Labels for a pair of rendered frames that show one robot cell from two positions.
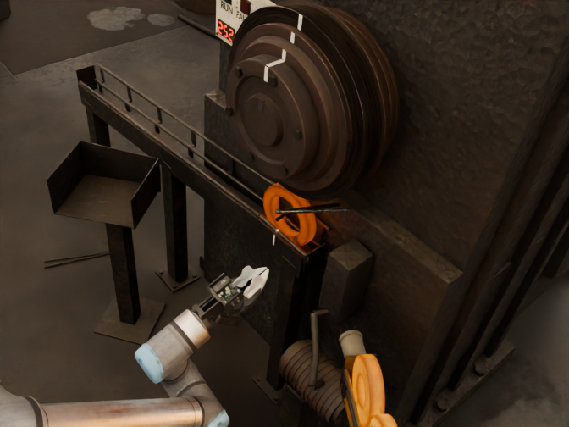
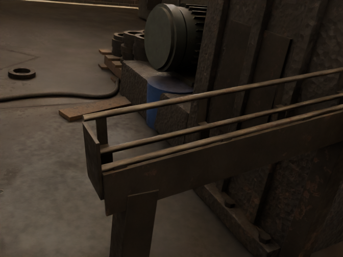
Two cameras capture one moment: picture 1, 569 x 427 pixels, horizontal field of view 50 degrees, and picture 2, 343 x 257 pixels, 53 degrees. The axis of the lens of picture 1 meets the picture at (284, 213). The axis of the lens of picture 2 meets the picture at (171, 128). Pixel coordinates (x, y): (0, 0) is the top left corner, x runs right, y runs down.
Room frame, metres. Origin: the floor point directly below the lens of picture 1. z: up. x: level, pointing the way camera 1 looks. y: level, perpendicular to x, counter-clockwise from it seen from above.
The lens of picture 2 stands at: (1.83, 1.28, 0.89)
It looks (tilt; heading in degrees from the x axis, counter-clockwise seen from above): 25 degrees down; 284
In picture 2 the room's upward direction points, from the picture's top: 8 degrees clockwise
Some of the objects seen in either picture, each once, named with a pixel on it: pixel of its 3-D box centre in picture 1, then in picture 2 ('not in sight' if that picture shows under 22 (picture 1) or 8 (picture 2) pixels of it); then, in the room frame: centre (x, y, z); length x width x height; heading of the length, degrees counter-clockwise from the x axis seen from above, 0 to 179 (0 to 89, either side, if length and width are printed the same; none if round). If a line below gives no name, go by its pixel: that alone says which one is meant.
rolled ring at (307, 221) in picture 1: (289, 214); not in sight; (1.25, -0.01, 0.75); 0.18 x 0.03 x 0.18; 46
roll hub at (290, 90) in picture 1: (268, 118); not in sight; (1.17, 0.06, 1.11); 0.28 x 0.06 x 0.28; 46
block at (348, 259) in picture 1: (345, 283); not in sight; (1.09, -0.18, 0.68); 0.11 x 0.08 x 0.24; 136
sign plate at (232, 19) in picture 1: (246, 23); not in sight; (1.55, 0.16, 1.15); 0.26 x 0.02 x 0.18; 46
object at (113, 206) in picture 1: (116, 251); not in sight; (1.38, 0.55, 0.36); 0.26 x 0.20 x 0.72; 81
